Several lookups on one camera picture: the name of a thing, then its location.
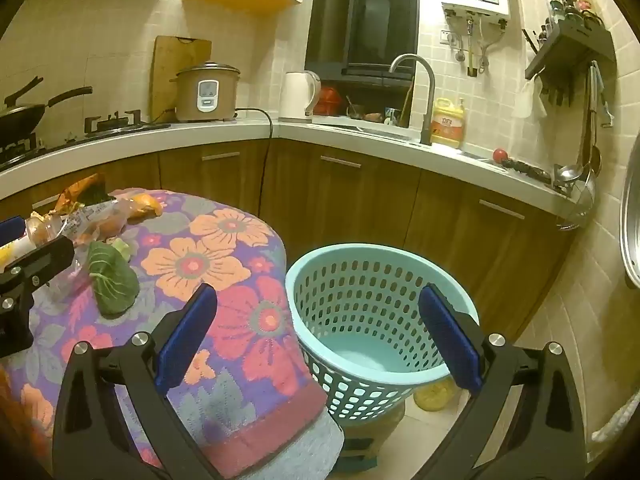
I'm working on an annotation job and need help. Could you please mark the gas stove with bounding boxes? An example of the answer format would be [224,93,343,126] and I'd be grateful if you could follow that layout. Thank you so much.
[1,110,171,170]

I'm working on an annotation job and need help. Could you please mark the clear plastic bag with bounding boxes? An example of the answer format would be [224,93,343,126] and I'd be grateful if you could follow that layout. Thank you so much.
[26,198,134,300]

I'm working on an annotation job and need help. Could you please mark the black wok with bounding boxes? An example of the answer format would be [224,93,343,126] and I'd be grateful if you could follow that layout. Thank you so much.
[0,76,93,148]

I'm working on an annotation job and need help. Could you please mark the green vegetable leaf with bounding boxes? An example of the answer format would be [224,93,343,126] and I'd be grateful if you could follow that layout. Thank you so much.
[85,242,140,318]

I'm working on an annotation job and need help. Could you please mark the glass oil bottle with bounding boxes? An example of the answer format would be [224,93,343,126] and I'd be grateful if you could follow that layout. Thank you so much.
[413,377,458,412]

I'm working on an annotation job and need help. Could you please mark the orange peel piece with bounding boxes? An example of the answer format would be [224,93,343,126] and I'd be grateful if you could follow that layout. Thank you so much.
[128,193,163,222]

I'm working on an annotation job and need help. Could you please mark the floral tablecloth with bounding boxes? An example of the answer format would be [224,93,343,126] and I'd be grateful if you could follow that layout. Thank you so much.
[1,190,344,479]

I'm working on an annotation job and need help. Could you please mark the light blue plastic basket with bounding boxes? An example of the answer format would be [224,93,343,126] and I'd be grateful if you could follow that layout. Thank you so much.
[285,244,478,427]

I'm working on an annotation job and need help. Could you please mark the wooden cutting board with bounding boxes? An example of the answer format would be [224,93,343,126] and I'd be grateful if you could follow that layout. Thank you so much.
[149,36,212,122]

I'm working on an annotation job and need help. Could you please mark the brown rice cooker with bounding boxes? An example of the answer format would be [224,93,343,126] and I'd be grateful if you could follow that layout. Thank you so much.
[174,61,241,122]

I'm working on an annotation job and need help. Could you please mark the steel ladle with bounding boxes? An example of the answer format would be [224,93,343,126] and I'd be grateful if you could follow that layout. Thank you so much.
[552,61,605,188]

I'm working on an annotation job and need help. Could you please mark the red tomato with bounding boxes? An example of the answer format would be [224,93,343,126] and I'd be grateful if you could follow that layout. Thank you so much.
[492,148,509,165]

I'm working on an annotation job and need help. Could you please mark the white electric kettle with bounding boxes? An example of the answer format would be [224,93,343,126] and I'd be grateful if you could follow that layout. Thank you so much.
[279,70,321,122]

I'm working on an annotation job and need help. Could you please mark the steel sink faucet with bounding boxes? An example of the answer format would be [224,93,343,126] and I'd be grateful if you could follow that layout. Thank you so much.
[388,52,437,146]

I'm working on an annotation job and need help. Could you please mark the yellow detergent bottle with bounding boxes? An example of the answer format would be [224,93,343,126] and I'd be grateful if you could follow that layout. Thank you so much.
[431,98,465,148]

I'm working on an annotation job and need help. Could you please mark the red pot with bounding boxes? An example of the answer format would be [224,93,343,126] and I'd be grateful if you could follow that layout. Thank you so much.
[314,86,345,116]

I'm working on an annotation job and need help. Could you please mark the black power cable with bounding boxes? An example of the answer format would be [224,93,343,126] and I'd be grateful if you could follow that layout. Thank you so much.
[233,106,276,219]

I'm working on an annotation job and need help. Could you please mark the black wall shelf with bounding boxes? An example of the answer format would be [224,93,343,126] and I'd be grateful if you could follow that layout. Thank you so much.
[525,21,616,80]

